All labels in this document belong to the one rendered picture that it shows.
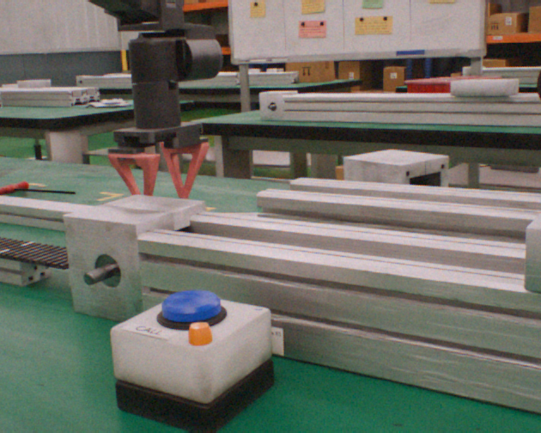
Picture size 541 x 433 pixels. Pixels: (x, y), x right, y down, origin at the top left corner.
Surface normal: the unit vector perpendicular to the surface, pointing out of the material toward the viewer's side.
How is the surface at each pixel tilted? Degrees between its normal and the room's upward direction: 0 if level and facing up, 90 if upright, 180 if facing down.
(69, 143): 90
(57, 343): 0
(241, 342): 90
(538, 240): 90
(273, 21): 90
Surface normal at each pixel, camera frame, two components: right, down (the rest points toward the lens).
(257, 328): 0.85, 0.09
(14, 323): -0.04, -0.97
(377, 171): -0.79, 0.17
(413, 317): -0.52, 0.22
